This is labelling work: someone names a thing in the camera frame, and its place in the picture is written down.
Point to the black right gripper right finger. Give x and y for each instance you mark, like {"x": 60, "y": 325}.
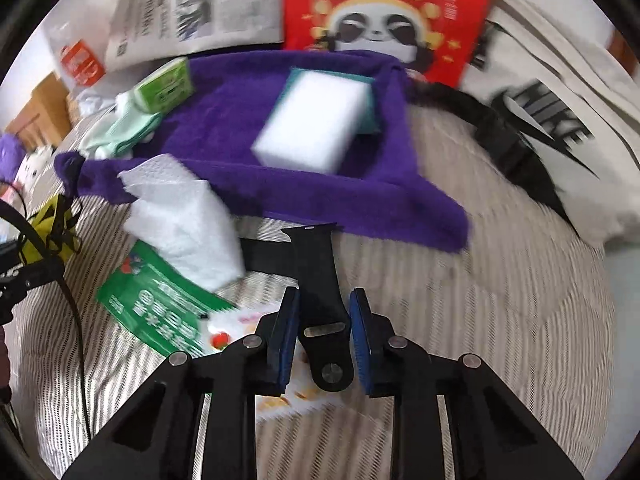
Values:
{"x": 444, "y": 406}

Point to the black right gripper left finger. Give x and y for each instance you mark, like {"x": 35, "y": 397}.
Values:
{"x": 155, "y": 432}

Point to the yellow black pouch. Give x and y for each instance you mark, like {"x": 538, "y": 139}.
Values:
{"x": 55, "y": 223}

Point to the green tissue pack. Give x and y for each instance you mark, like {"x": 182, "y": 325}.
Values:
{"x": 166, "y": 88}

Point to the white sponge block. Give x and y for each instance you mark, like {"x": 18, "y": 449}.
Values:
{"x": 312, "y": 128}

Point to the teal cloth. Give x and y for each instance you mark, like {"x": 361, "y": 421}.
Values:
{"x": 368, "y": 120}

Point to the person's left hand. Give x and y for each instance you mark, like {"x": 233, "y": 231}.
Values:
{"x": 5, "y": 369}

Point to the green wet wipes pack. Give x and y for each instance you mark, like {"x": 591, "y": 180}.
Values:
{"x": 157, "y": 304}

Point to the striped bed quilt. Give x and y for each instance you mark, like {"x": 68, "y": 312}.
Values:
{"x": 527, "y": 295}

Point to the wooden furniture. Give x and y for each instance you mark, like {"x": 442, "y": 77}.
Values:
{"x": 44, "y": 120}

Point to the white paper towel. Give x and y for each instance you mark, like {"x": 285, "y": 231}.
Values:
{"x": 179, "y": 215}

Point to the mint white sock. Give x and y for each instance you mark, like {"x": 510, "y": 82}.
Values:
{"x": 119, "y": 130}

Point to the white Miniso plastic bag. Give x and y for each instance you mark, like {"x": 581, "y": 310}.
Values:
{"x": 79, "y": 55}

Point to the purple towel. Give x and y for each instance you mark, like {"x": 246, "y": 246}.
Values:
{"x": 377, "y": 193}

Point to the newspaper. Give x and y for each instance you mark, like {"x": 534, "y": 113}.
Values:
{"x": 147, "y": 30}

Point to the white Nike bag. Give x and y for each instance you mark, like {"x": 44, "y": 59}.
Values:
{"x": 557, "y": 116}

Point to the red panda paper bag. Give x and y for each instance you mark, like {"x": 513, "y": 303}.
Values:
{"x": 433, "y": 39}

